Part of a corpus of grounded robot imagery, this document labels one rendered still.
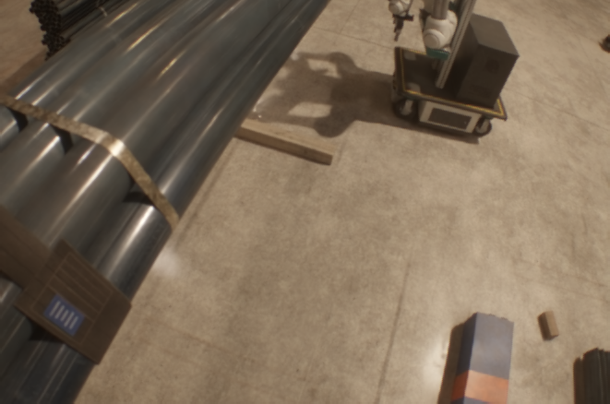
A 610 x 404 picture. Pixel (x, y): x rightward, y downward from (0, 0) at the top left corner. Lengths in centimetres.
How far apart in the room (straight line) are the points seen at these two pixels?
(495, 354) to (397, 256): 83
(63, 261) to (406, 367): 181
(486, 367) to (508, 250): 94
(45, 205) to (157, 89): 37
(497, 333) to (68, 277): 204
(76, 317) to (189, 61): 65
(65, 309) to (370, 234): 200
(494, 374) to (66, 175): 203
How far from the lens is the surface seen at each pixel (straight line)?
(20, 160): 90
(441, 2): 257
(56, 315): 77
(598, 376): 267
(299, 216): 246
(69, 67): 113
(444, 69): 314
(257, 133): 277
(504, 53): 303
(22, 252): 73
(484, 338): 225
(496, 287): 264
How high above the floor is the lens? 201
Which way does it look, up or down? 48 degrees down
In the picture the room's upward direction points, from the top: 10 degrees clockwise
